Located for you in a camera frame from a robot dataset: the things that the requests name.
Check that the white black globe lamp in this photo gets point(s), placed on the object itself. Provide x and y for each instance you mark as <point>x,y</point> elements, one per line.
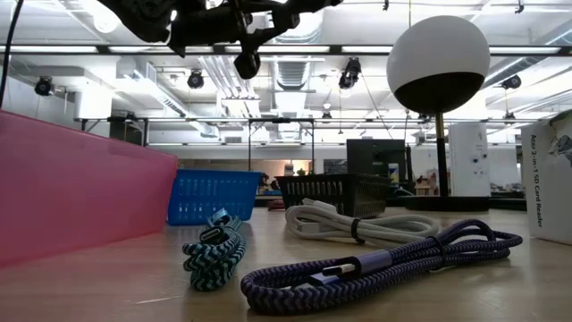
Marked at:
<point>438,49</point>

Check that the white card reader box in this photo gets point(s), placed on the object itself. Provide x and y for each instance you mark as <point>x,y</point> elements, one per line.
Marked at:
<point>554,201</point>

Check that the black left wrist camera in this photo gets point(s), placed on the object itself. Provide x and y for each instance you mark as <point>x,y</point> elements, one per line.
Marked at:
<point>247,65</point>

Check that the black ceiling camera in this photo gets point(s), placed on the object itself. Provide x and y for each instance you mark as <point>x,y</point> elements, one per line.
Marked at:
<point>195,80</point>
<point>44,86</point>
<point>511,82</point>
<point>350,73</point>

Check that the white pillar cabinet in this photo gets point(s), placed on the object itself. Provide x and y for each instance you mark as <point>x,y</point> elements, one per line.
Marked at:
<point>469,161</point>

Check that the black computer monitor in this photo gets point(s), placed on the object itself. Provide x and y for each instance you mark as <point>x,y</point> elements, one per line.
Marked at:
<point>371,156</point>

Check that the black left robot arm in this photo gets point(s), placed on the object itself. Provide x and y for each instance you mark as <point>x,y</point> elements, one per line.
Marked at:
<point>138,18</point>

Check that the pink plastic bin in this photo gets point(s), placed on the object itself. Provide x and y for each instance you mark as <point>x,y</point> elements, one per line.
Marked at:
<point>67,188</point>

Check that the black plastic basket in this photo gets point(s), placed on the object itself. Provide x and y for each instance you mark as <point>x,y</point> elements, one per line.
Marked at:
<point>322,190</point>

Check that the blue plastic basket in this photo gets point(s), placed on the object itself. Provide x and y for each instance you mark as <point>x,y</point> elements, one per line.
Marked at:
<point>201,192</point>

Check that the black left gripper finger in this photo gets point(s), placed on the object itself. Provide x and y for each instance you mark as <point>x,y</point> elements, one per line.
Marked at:
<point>277,27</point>
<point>313,5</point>

